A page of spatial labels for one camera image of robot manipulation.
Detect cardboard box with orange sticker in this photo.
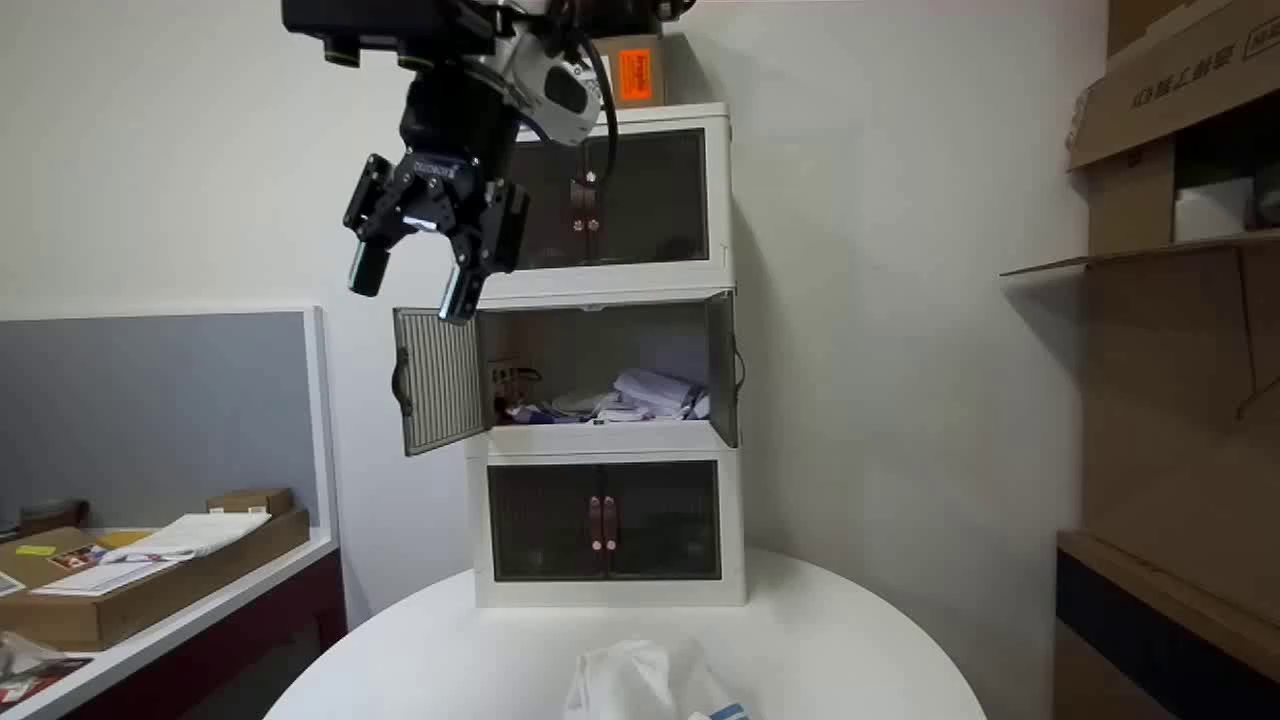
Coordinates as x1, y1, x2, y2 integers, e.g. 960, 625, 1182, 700
586, 32, 725, 112

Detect white item on shelf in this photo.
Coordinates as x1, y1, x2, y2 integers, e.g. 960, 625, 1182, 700
1171, 175, 1266, 250

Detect grey partition panel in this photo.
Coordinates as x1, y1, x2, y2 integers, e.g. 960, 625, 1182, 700
0, 305, 336, 541

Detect white side desk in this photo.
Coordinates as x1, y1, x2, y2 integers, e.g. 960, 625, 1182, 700
0, 529, 353, 720

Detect white crumpled cloth in cabinet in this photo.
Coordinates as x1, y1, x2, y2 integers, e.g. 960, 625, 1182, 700
589, 364, 717, 430

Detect tinted cabinet door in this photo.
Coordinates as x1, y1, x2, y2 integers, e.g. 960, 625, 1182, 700
389, 305, 494, 460
705, 293, 744, 453

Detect flat open cardboard box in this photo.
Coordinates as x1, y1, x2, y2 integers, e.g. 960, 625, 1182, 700
0, 502, 318, 657

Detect white plastic bag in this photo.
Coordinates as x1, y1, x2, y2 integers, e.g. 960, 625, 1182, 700
560, 637, 753, 720

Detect small brown cardboard box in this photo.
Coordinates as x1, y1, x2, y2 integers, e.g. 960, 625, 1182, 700
199, 484, 300, 519

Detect dark small item in cabinet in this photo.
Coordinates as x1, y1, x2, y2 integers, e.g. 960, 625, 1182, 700
489, 364, 553, 430

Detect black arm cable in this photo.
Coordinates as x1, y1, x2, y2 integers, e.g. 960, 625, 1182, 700
574, 36, 623, 188

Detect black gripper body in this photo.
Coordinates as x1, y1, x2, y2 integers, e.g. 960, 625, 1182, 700
342, 149, 533, 281

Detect black device on box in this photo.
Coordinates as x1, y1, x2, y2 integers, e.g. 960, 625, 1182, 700
586, 0, 702, 39

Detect large printed cardboard box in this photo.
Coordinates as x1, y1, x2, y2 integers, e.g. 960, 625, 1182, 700
1065, 0, 1280, 174

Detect wooden shelf unit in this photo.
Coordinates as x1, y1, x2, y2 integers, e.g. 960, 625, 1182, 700
995, 134, 1280, 720

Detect white stacked three-tier cabinet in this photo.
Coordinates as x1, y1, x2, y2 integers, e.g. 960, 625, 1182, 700
462, 102, 753, 613

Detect dark object on desk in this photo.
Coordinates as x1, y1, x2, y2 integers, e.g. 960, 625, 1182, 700
8, 498, 91, 541

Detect white paper sheets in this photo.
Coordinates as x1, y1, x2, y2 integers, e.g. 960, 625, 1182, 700
33, 509, 275, 602

